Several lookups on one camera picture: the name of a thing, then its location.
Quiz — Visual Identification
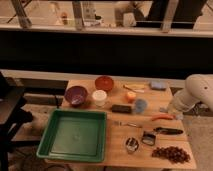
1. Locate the white cup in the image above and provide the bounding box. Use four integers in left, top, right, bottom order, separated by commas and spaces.
92, 90, 107, 106

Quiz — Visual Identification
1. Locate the green plastic tray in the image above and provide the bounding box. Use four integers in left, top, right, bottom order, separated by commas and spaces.
37, 109, 107, 163

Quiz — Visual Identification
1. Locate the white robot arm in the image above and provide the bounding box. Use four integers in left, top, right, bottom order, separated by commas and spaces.
167, 74, 213, 115

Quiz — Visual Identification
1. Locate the black rectangular block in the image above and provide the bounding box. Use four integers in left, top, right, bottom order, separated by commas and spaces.
111, 104, 132, 113

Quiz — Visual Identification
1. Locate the orange bowl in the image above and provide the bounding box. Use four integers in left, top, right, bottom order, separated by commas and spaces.
95, 76, 114, 92

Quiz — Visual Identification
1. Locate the brown pile of raisins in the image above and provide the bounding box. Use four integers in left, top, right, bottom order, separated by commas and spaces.
152, 146, 190, 163

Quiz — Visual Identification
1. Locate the blue sponge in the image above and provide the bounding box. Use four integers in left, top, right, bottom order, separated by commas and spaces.
150, 81, 166, 91

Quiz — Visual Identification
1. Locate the metal fork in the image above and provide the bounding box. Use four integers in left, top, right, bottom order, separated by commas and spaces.
114, 121, 143, 128

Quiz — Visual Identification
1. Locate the wooden spoon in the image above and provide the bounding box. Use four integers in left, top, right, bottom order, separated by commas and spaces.
123, 84, 145, 93

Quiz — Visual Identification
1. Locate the small metal cup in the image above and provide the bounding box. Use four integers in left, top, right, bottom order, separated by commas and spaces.
125, 137, 139, 154

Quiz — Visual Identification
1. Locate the black chair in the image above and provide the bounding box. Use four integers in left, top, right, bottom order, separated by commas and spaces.
0, 72, 38, 171

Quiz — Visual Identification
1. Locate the orange handled tool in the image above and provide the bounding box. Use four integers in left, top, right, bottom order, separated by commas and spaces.
151, 114, 175, 121

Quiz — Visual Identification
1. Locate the purple bowl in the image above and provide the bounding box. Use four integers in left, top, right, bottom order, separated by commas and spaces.
64, 86, 88, 106

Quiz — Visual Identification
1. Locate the orange fruit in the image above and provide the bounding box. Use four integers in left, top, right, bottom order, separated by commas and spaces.
126, 91, 136, 103

